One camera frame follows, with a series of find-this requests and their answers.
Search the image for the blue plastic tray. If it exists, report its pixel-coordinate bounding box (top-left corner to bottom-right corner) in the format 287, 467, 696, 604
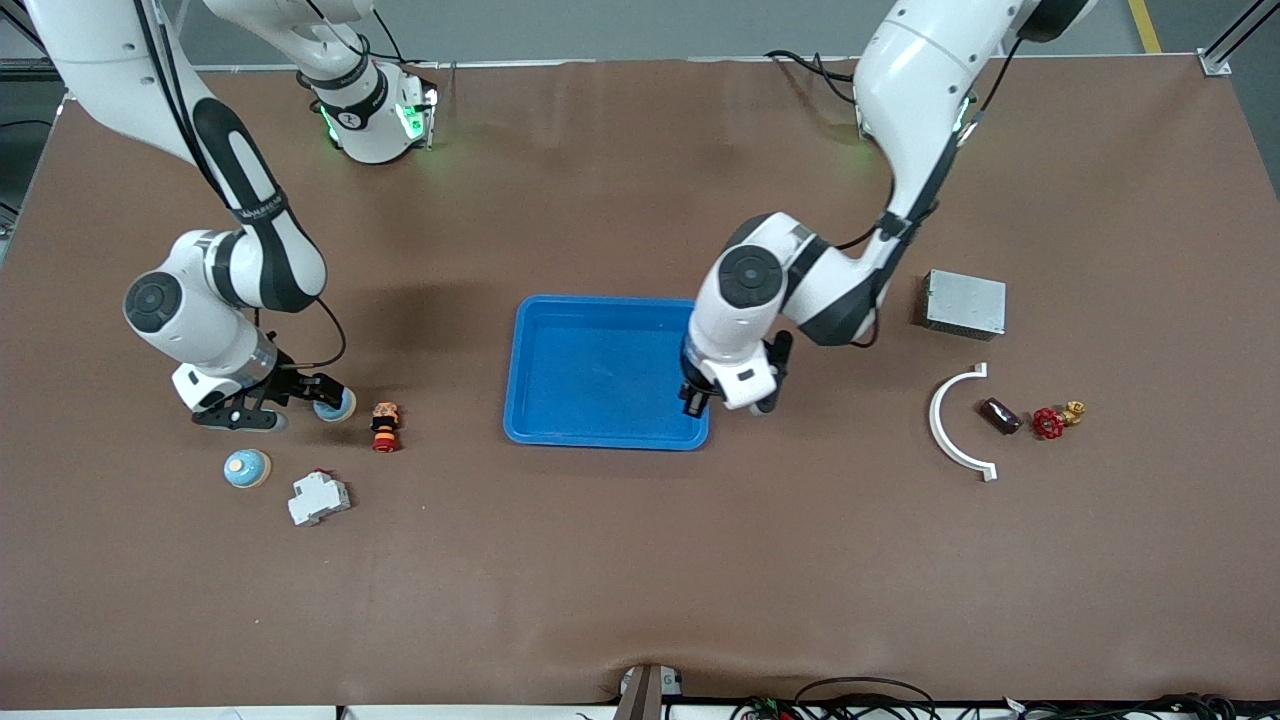
503, 294, 712, 452

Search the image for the white circuit breaker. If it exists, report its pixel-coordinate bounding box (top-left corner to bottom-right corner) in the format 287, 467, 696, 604
287, 468, 352, 528

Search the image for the brown table mat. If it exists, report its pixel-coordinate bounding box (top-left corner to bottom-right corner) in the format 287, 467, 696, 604
0, 55, 1280, 711

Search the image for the silver metal box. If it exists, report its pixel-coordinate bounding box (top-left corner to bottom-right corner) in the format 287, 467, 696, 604
920, 268, 1008, 341

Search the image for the brass valve red handwheel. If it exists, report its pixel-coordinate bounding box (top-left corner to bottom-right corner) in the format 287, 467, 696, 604
1031, 400, 1088, 442

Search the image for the white semicircular bracket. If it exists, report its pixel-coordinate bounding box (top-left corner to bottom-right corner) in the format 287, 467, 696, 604
928, 362, 999, 483

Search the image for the metal stand bracket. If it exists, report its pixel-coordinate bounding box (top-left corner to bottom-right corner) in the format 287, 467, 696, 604
613, 663, 686, 720

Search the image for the black left base cable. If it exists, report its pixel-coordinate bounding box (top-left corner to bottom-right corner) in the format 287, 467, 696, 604
765, 48, 859, 103

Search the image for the black base cable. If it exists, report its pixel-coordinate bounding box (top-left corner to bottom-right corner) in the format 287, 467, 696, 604
765, 48, 859, 103
365, 5, 441, 71

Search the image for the black right base cable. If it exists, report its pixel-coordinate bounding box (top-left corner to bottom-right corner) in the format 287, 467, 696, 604
365, 5, 441, 71

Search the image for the black cable bundle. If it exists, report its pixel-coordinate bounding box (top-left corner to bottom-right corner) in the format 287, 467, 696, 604
730, 677, 1280, 720

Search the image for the aluminium frame post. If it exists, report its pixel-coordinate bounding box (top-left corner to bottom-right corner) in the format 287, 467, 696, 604
1198, 0, 1280, 79

